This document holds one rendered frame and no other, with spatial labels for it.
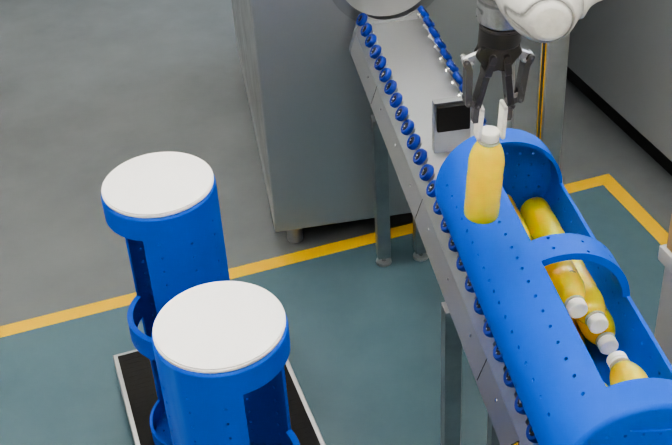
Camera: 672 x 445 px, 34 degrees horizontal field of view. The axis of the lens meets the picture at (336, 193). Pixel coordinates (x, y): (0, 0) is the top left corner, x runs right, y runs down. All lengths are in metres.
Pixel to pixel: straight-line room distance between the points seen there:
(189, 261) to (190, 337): 0.48
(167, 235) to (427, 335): 1.35
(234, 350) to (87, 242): 2.18
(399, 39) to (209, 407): 1.64
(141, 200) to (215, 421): 0.65
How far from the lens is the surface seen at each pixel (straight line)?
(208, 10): 5.99
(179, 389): 2.29
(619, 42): 4.68
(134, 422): 3.40
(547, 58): 3.09
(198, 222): 2.70
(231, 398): 2.27
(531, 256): 2.16
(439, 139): 2.95
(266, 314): 2.32
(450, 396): 3.13
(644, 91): 4.58
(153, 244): 2.70
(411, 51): 3.47
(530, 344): 2.04
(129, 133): 4.99
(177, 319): 2.34
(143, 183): 2.76
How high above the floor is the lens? 2.56
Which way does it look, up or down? 35 degrees down
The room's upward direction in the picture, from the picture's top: 4 degrees counter-clockwise
